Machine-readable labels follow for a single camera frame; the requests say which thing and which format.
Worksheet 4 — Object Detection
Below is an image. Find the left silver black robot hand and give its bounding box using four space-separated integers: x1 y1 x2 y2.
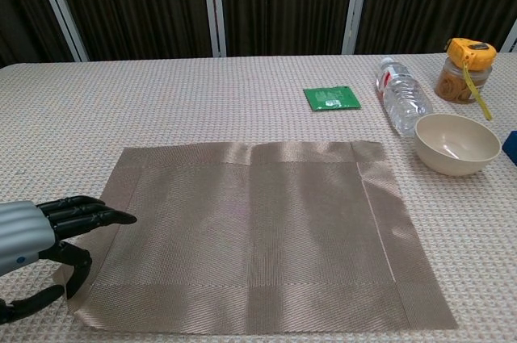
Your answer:
0 195 138 326

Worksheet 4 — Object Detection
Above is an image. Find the brown woven placemat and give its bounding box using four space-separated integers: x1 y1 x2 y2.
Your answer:
52 140 460 336

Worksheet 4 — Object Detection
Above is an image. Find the beige bowl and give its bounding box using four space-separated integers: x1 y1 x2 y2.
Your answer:
414 112 502 177

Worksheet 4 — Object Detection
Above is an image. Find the beige woven tablecloth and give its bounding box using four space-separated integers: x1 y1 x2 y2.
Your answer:
0 51 517 343

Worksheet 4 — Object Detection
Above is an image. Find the green sachet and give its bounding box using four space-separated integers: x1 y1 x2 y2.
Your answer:
302 85 362 112

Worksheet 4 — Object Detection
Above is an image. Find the clear plastic water bottle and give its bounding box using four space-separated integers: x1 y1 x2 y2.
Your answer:
374 56 435 138

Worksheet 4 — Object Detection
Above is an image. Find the jar of rubber bands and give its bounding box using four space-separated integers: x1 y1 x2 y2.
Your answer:
434 54 494 105

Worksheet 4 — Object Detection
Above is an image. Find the yellow tape measure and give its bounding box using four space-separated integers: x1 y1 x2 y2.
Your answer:
445 37 498 121

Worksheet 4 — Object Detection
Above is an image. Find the blue toy brick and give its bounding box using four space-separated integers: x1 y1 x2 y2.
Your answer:
502 130 517 166

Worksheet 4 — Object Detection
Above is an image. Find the white partition post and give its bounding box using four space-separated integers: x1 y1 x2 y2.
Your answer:
498 22 517 53
200 0 228 57
30 0 90 62
341 0 372 56

